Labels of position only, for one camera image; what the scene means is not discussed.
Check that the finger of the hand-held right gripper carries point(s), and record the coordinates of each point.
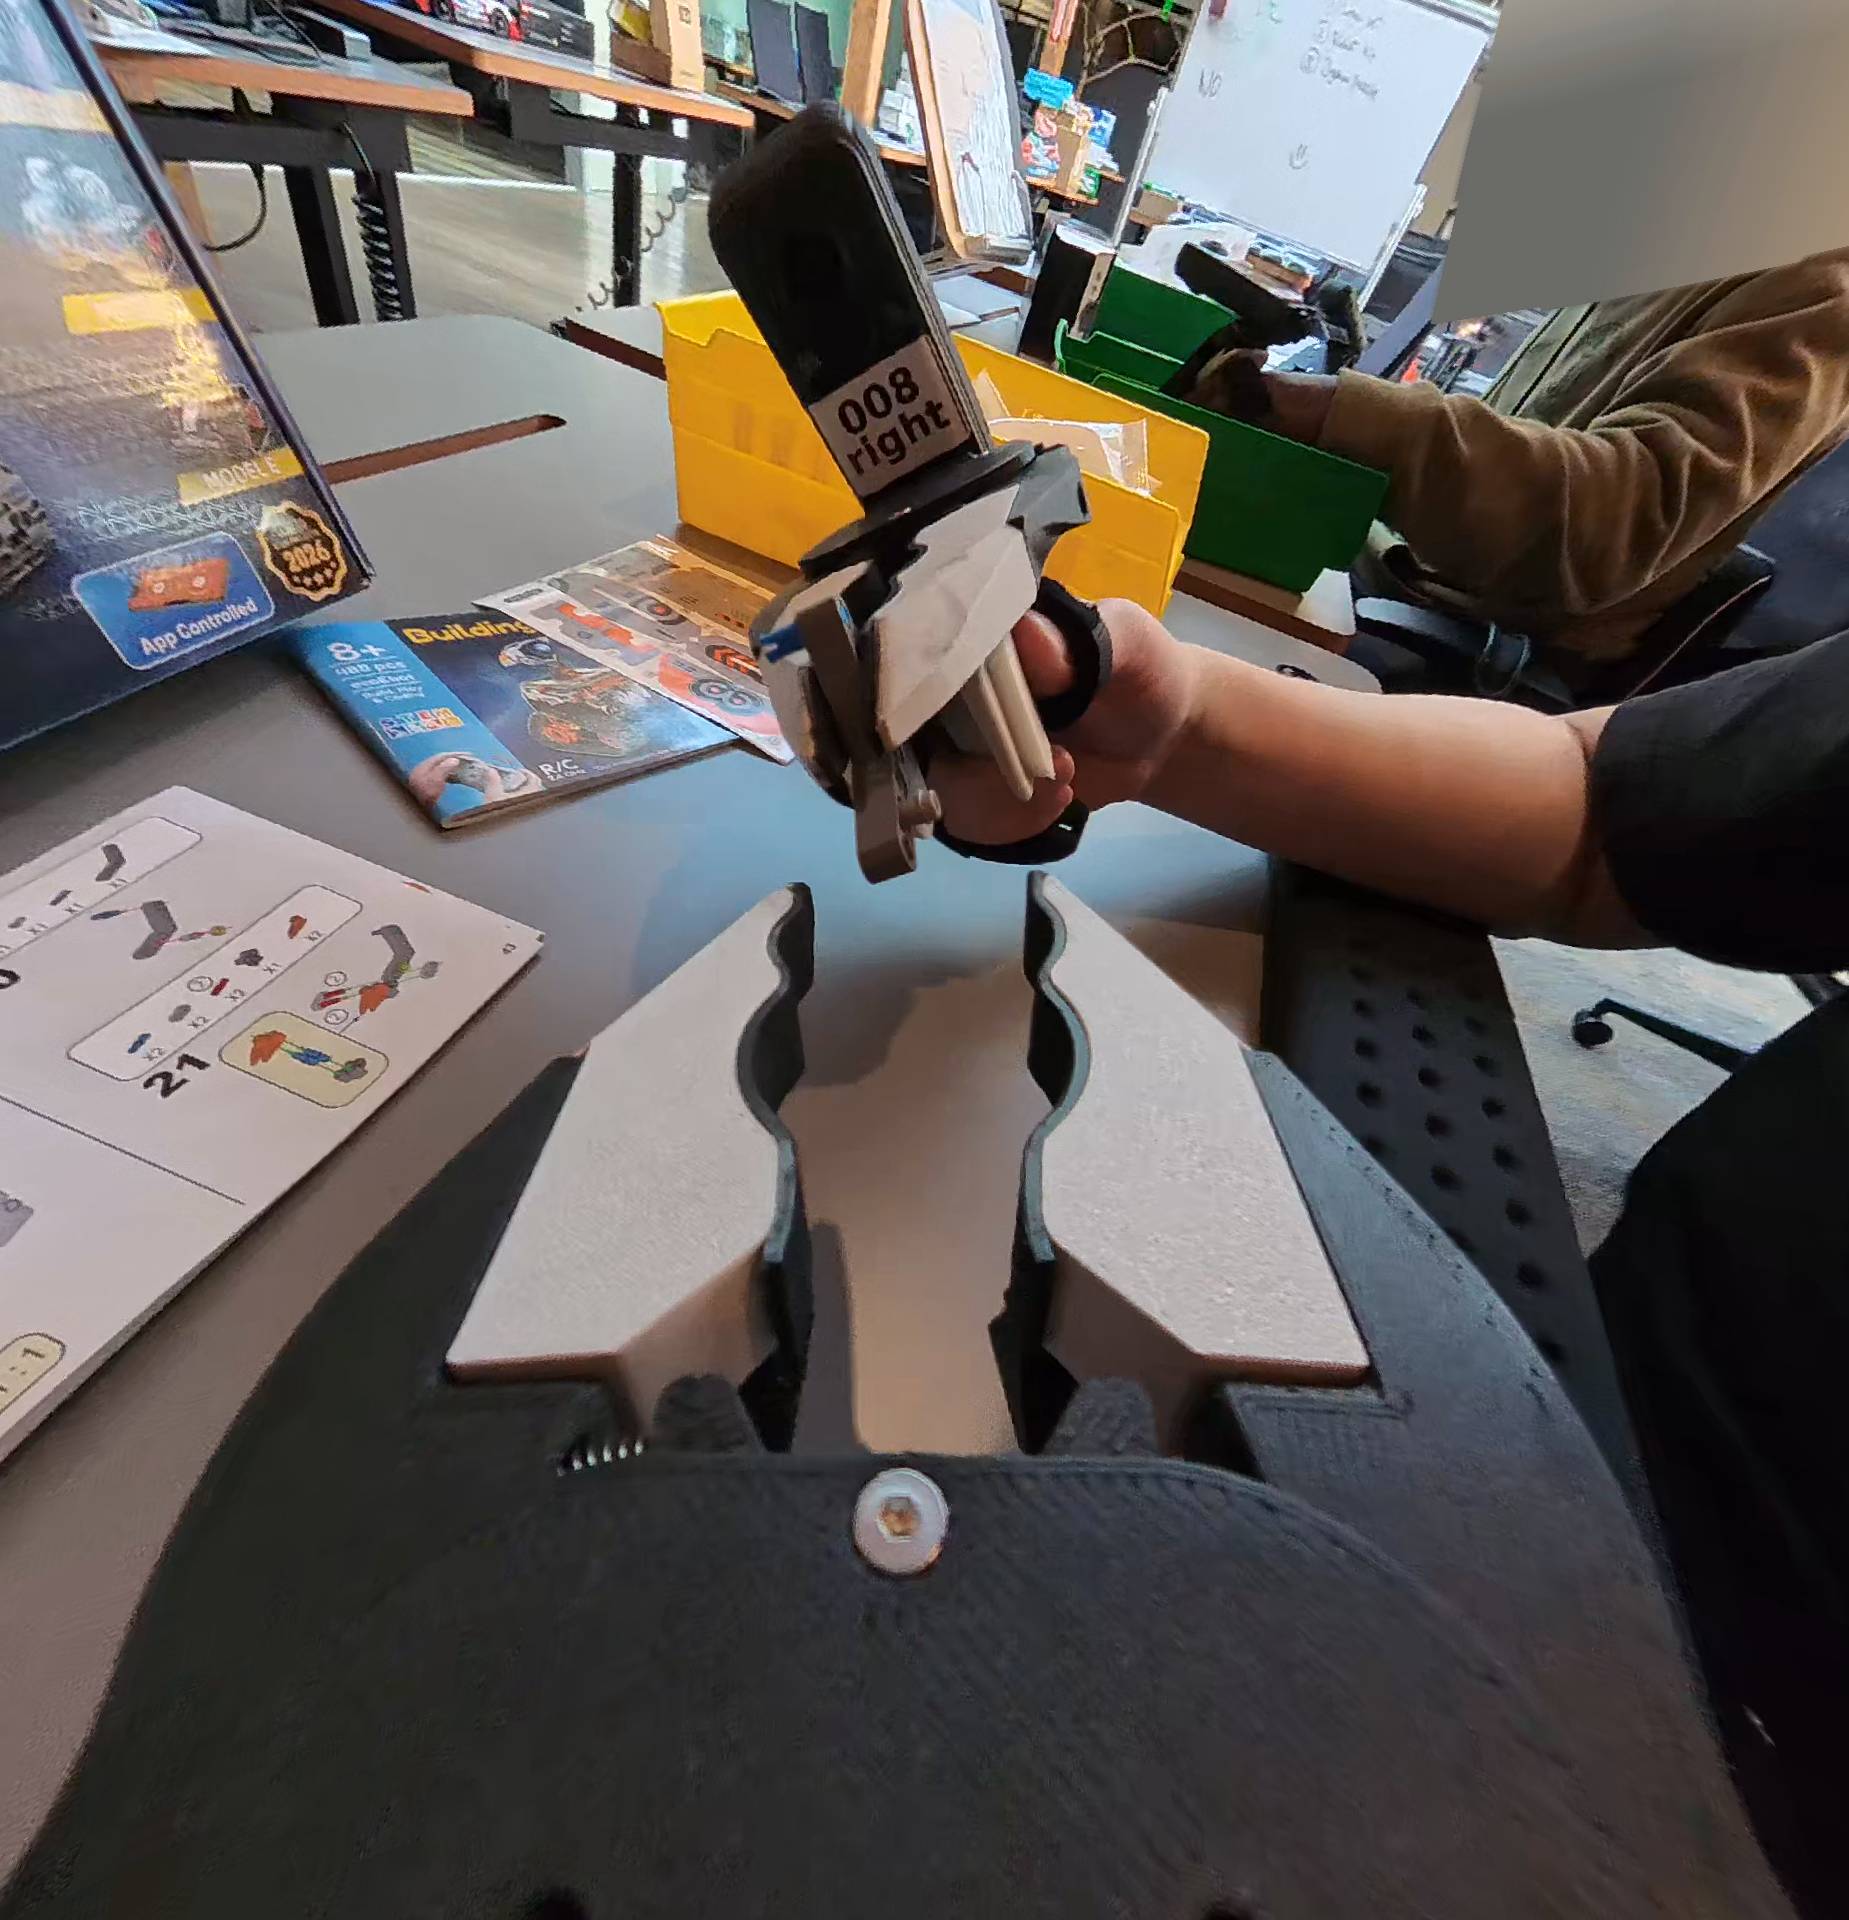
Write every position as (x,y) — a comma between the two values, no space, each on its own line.
(946,616)
(797,674)

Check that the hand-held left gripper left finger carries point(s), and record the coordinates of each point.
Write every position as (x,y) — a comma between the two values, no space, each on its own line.
(638,1202)

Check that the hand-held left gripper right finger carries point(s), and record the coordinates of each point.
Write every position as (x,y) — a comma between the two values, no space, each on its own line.
(1177,1216)

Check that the grey angled toy beam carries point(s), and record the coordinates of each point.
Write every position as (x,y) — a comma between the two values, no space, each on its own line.
(888,834)

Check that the person's right forearm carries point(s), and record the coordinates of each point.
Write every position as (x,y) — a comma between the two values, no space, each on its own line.
(1404,780)

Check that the grey desk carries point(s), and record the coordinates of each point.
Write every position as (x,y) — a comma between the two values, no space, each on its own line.
(638,870)

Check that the person's right hand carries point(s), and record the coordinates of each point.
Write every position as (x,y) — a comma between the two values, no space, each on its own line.
(1134,705)

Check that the sticker sheet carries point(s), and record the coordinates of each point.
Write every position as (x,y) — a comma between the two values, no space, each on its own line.
(638,616)

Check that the yellow plastic bin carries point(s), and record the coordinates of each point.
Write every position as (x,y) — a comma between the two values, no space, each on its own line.
(745,435)

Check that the leaning board with drawing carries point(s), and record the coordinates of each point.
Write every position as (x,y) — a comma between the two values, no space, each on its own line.
(968,121)

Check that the black monitors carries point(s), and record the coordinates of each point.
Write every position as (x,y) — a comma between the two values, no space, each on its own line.
(793,50)

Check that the black perforated office chair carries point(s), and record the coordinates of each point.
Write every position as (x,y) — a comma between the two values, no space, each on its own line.
(1418,1081)

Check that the cardboard box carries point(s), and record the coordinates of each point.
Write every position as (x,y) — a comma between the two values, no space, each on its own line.
(681,42)

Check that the small blue booklet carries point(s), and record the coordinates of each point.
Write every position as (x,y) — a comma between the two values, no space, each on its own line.
(473,722)

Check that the green plastic bin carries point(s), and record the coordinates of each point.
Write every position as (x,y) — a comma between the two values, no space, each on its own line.
(1267,496)

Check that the wooden background table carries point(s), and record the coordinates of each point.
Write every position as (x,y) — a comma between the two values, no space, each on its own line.
(458,77)

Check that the open instruction manual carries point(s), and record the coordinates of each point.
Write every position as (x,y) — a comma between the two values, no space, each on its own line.
(190,1052)

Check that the whiteboard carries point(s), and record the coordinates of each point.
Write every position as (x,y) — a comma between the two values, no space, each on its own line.
(1299,121)

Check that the person's black pants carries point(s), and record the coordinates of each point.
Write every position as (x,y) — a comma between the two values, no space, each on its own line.
(1763,1425)

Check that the blue toy robot kit box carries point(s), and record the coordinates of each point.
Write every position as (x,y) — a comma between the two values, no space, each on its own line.
(128,451)

